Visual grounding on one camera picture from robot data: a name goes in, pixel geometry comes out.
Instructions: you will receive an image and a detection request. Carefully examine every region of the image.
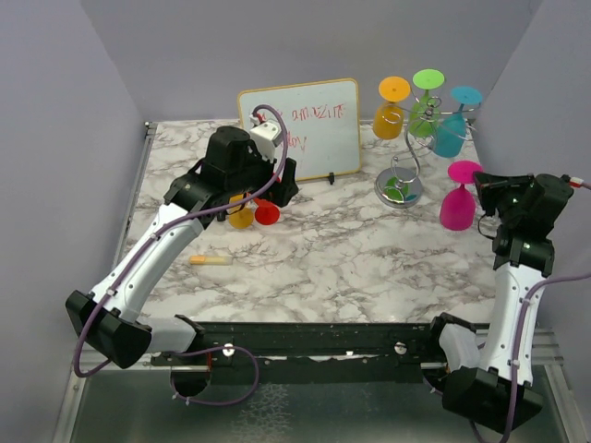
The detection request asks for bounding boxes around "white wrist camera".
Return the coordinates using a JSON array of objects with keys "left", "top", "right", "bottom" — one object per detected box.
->
[
  {"left": 248, "top": 120, "right": 283, "bottom": 163},
  {"left": 561, "top": 174, "right": 586, "bottom": 188}
]

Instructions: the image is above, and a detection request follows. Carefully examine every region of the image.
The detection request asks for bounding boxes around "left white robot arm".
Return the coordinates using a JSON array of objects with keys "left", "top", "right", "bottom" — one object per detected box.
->
[{"left": 66, "top": 120, "right": 298, "bottom": 376}]

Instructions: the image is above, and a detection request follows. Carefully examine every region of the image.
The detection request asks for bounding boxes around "red wine glass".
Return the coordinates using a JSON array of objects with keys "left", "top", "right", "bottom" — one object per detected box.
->
[{"left": 254, "top": 198, "right": 281, "bottom": 225}]

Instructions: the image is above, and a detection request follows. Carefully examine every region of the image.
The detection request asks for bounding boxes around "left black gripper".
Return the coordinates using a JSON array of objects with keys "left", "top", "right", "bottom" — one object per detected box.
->
[{"left": 227, "top": 141, "right": 299, "bottom": 207}]

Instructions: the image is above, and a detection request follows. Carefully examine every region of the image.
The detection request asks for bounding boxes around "yellow wine glass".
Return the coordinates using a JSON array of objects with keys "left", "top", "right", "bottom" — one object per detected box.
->
[
  {"left": 372, "top": 76, "right": 411, "bottom": 140},
  {"left": 227, "top": 203, "right": 254, "bottom": 230}
]

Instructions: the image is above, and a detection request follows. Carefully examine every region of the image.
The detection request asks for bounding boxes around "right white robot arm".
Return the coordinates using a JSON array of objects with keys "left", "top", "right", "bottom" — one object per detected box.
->
[{"left": 424, "top": 172, "right": 573, "bottom": 437}]

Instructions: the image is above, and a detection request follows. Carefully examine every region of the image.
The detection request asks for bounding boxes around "yellow framed whiteboard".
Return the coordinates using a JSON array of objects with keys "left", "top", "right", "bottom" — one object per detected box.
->
[{"left": 237, "top": 78, "right": 362, "bottom": 182}]

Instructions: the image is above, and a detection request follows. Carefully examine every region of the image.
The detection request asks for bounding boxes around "yellow wine glass left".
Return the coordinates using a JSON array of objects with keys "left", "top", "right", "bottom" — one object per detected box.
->
[{"left": 372, "top": 76, "right": 411, "bottom": 140}]

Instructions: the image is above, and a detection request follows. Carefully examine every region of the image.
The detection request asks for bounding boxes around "blue wine glass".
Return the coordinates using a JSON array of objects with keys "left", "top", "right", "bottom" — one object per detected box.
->
[{"left": 433, "top": 86, "right": 483, "bottom": 159}]

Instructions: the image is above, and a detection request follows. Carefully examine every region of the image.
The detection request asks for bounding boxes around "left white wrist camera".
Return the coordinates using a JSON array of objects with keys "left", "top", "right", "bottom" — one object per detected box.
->
[{"left": 248, "top": 120, "right": 283, "bottom": 163}]

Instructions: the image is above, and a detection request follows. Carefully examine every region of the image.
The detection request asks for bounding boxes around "yellow wine glass front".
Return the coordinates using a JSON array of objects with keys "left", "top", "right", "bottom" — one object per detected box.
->
[{"left": 227, "top": 203, "right": 254, "bottom": 230}]

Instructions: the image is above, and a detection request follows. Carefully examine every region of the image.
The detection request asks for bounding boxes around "green wine glass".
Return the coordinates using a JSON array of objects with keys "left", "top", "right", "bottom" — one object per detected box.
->
[{"left": 408, "top": 68, "right": 445, "bottom": 138}]

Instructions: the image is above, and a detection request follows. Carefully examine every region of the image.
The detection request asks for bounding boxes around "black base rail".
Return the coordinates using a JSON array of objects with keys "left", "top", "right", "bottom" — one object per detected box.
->
[{"left": 151, "top": 322, "right": 449, "bottom": 385}]

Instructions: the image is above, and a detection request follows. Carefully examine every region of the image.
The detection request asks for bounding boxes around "chrome wine glass rack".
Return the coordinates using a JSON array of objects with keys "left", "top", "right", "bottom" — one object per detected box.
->
[{"left": 374, "top": 96, "right": 481, "bottom": 209}]

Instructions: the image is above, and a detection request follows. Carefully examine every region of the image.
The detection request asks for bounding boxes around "pink wine glass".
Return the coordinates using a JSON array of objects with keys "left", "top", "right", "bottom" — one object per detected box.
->
[{"left": 440, "top": 160, "right": 482, "bottom": 232}]

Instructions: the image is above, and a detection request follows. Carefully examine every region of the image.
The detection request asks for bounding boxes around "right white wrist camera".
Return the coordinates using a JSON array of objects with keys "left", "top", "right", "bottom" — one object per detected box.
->
[{"left": 561, "top": 174, "right": 586, "bottom": 188}]

